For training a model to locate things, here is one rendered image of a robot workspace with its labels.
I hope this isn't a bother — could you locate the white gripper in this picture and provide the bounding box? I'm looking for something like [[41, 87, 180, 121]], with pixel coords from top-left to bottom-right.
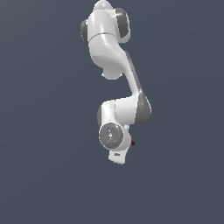
[[108, 148, 130, 165]]

